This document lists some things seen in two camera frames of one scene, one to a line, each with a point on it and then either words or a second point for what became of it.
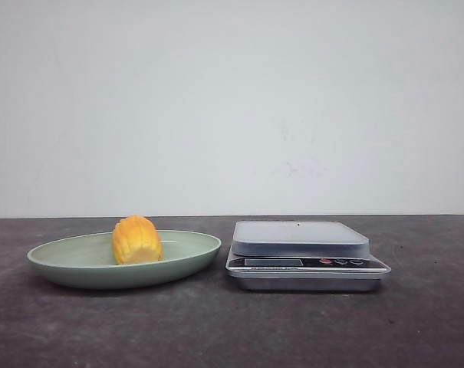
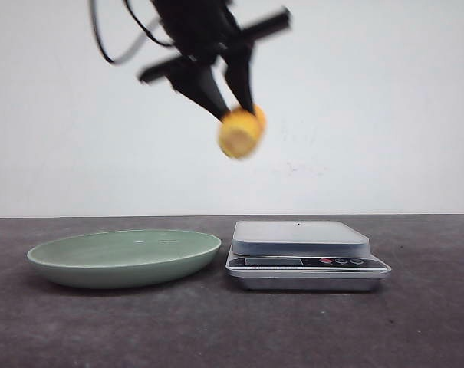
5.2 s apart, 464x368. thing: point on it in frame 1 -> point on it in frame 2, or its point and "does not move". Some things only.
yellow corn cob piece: x=136 y=240 -> x=241 y=132
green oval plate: x=89 y=261 does not move
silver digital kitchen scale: x=302 y=256 does not move
